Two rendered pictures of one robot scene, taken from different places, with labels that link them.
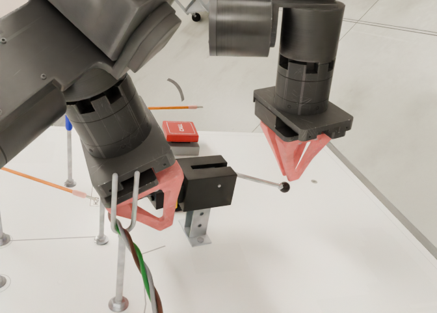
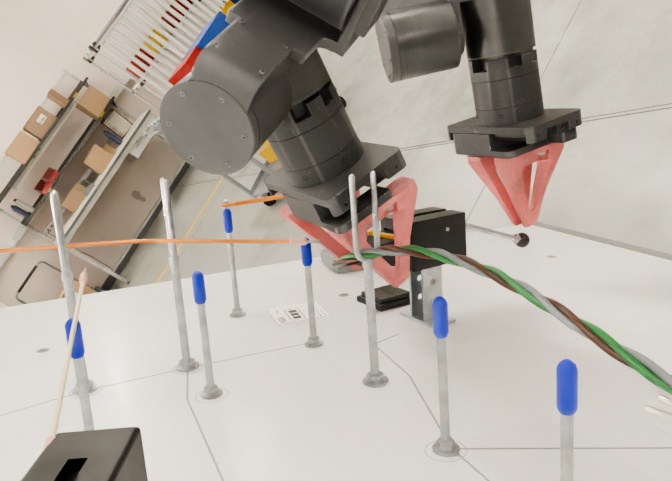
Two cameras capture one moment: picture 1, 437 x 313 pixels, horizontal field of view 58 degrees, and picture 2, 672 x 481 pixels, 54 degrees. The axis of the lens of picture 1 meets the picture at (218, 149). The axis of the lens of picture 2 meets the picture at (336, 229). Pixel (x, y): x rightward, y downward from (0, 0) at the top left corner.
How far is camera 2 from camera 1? 0.22 m
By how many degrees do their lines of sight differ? 16
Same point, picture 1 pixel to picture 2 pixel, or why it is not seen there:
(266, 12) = (447, 10)
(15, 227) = (197, 355)
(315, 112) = (533, 115)
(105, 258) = (330, 355)
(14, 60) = (256, 36)
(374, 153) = not seen: hidden behind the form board
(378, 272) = not seen: outside the picture
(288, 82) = (492, 87)
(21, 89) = (271, 56)
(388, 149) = not seen: hidden behind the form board
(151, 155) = (379, 159)
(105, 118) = (322, 123)
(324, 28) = (515, 11)
